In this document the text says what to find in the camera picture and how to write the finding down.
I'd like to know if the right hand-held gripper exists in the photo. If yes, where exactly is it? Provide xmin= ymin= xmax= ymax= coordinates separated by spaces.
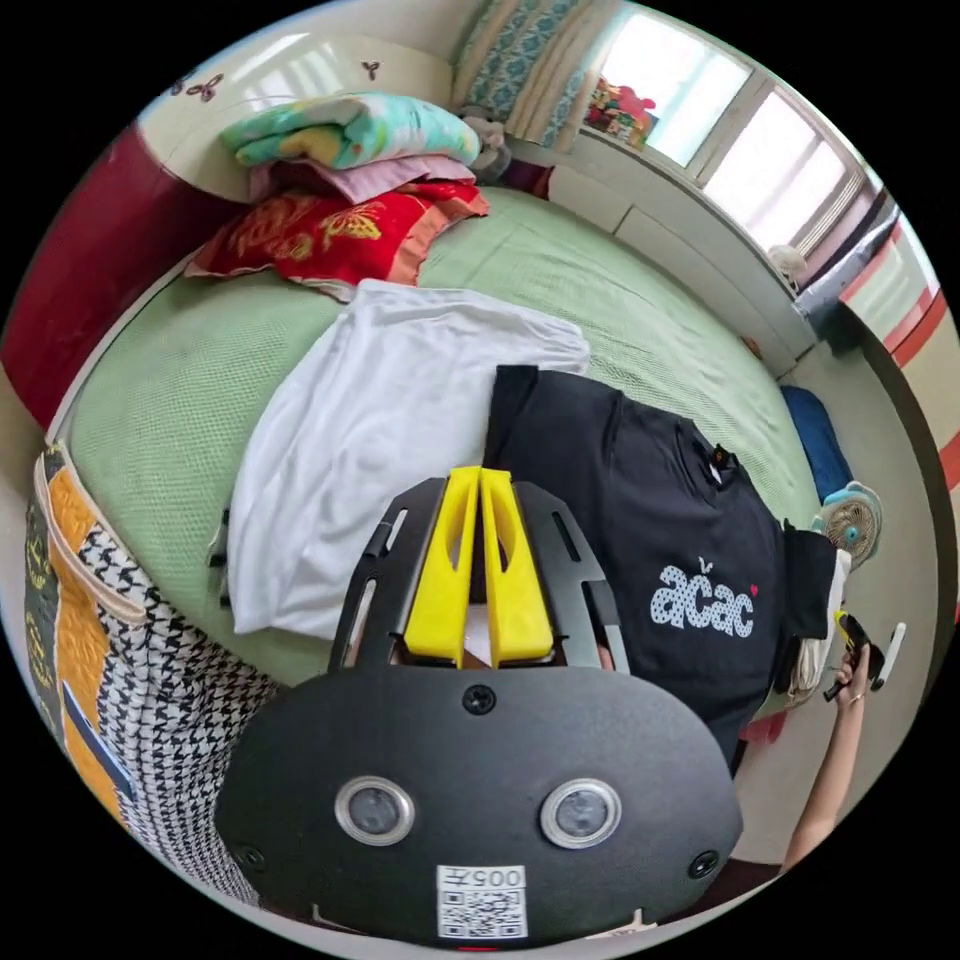
xmin=823 ymin=609 xmax=876 ymax=703

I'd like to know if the folded teal floral blanket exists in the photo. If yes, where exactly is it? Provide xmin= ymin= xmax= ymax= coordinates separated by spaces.
xmin=218 ymin=91 xmax=482 ymax=171

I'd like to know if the white garment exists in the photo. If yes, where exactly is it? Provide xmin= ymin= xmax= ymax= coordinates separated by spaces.
xmin=224 ymin=278 xmax=592 ymax=641

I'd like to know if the person's right forearm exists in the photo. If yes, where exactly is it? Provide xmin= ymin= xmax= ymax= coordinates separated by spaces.
xmin=779 ymin=693 xmax=868 ymax=873

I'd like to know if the teal patterned curtain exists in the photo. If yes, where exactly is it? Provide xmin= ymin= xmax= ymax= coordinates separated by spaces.
xmin=453 ymin=0 xmax=628 ymax=151

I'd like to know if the red pillow with gold print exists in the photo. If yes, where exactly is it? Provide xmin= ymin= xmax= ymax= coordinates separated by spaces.
xmin=184 ymin=182 xmax=491 ymax=303

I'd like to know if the houndstooth and orange quilt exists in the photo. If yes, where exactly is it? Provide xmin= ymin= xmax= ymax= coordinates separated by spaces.
xmin=22 ymin=440 xmax=290 ymax=905

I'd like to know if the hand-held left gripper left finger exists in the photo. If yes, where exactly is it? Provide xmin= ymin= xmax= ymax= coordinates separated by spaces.
xmin=404 ymin=465 xmax=482 ymax=670

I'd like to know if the grey stuffed toy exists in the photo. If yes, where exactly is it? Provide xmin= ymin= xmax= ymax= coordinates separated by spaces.
xmin=458 ymin=106 xmax=514 ymax=186

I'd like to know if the person's right hand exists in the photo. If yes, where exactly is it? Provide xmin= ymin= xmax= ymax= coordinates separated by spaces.
xmin=834 ymin=643 xmax=873 ymax=708

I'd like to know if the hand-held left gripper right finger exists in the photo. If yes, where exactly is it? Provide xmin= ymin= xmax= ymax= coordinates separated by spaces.
xmin=480 ymin=470 xmax=556 ymax=668

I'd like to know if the small teal fan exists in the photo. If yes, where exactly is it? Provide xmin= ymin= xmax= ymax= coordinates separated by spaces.
xmin=813 ymin=481 xmax=885 ymax=562

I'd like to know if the blue bag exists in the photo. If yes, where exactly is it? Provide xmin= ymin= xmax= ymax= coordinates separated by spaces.
xmin=779 ymin=384 xmax=856 ymax=505

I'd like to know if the window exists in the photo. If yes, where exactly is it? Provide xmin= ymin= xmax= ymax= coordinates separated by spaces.
xmin=581 ymin=11 xmax=875 ymax=260

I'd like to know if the folded pink blanket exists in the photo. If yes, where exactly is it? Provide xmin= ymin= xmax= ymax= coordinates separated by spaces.
xmin=248 ymin=152 xmax=478 ymax=205

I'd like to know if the bed with green mat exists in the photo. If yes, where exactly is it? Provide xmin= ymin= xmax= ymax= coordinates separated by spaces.
xmin=0 ymin=44 xmax=826 ymax=721

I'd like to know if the black t-shirt with white print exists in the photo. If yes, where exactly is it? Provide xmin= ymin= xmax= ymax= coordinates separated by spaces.
xmin=483 ymin=364 xmax=798 ymax=775

